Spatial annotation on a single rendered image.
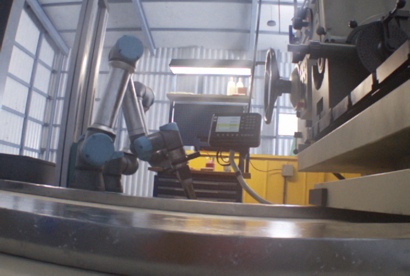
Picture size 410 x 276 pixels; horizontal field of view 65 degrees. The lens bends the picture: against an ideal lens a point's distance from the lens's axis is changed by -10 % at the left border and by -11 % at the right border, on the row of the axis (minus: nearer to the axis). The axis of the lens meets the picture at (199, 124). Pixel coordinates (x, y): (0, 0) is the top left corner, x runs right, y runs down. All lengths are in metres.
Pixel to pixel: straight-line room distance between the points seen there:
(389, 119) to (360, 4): 1.26
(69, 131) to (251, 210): 0.98
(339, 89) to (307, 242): 0.90
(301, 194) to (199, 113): 1.56
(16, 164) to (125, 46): 0.69
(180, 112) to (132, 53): 2.36
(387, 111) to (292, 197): 3.76
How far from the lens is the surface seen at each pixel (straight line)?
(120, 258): 0.21
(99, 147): 1.32
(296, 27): 1.95
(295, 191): 4.29
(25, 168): 1.59
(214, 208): 0.92
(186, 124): 3.70
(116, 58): 1.43
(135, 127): 1.54
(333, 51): 1.06
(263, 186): 4.24
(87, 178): 1.45
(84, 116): 1.91
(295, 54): 2.06
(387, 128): 0.56
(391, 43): 1.05
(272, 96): 1.57
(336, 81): 1.09
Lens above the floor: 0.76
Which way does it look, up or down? 11 degrees up
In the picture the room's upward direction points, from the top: 4 degrees clockwise
